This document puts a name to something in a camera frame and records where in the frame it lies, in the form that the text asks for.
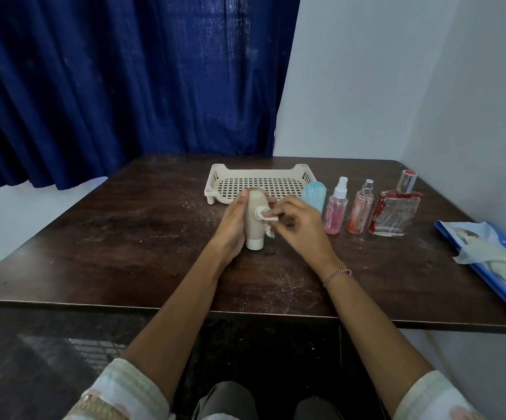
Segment person's left hand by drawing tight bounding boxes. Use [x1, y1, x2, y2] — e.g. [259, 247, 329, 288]
[209, 190, 278, 265]

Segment beige squeeze tube bottle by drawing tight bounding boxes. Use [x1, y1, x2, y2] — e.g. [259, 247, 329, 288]
[244, 189, 268, 251]

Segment white wipe cloth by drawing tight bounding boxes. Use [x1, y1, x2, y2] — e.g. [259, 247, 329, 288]
[255, 206, 281, 239]

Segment person's left forearm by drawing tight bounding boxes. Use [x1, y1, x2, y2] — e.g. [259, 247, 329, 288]
[121, 248, 237, 382]

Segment person's right forearm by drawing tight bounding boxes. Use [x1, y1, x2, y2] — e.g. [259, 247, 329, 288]
[323, 264, 435, 419]

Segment white patterned shirt sleeve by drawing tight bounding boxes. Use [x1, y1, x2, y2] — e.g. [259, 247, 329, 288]
[393, 370, 488, 420]
[62, 358, 171, 420]

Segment cream perforated plastic tray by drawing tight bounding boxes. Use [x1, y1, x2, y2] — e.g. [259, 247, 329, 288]
[204, 164, 319, 205]

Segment person's right hand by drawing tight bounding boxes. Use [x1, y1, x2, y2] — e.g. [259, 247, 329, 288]
[259, 196, 344, 283]

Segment white crumpled tissue sheet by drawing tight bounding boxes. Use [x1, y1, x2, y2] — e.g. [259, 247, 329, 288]
[452, 221, 506, 298]

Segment pink spray bottle white cap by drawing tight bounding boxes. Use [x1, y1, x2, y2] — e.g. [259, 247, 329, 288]
[324, 176, 350, 235]

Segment grey trousers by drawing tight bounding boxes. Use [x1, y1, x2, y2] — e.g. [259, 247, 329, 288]
[192, 381, 345, 420]

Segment square glass perfume bottle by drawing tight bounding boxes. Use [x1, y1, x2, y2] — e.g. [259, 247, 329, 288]
[367, 169, 424, 237]

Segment pink spray bottle silver cap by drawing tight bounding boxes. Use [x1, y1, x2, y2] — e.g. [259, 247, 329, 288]
[347, 179, 375, 235]

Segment light blue plastic bottle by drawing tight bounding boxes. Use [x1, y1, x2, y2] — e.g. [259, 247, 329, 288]
[302, 181, 327, 215]

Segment red thread bracelet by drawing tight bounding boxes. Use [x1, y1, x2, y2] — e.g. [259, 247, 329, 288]
[322, 269, 352, 288]

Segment dark blue curtain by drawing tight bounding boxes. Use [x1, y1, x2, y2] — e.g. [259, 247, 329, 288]
[0, 0, 302, 190]

